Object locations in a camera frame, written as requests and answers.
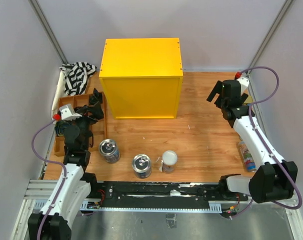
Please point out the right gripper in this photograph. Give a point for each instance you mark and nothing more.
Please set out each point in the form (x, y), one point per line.
(217, 89)

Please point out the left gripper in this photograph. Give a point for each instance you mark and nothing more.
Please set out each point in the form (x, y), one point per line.
(96, 112)

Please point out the blue label tin can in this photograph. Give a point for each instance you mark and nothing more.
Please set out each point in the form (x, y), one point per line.
(109, 150)

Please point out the dark blue tin can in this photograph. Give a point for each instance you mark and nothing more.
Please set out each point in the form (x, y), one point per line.
(142, 166)

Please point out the white lid clear jar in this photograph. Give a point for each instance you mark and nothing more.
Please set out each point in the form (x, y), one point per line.
(168, 161)

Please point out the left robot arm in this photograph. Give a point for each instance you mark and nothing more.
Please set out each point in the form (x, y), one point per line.
(56, 217)

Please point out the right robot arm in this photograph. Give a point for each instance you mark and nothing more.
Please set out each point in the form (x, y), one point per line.
(274, 177)

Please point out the yellow wooden box counter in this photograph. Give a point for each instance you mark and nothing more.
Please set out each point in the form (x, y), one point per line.
(142, 77)

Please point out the black folded cloth top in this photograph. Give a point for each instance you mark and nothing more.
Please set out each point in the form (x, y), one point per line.
(95, 97)

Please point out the wooden compartment tray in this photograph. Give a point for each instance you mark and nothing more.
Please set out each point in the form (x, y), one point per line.
(99, 129)

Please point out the gold rectangular tin can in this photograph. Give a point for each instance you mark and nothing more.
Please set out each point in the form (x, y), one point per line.
(247, 99)

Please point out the blue yellow rolled cloth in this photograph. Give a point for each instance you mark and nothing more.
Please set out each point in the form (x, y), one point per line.
(60, 127)

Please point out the white cloth roll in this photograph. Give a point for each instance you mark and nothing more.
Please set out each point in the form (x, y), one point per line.
(59, 93)

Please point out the black white striped cloth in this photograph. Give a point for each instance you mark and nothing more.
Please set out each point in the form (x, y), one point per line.
(76, 77)

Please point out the colourful tall can lying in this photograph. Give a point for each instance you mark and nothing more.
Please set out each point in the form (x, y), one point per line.
(248, 160)

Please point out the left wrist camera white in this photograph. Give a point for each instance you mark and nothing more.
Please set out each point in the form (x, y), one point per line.
(66, 113)

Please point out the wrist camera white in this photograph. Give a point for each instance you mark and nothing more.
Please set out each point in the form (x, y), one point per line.
(66, 113)
(243, 80)

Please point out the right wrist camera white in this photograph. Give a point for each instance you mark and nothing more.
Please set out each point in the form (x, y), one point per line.
(243, 80)

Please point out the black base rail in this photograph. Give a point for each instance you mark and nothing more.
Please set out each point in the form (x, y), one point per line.
(159, 196)

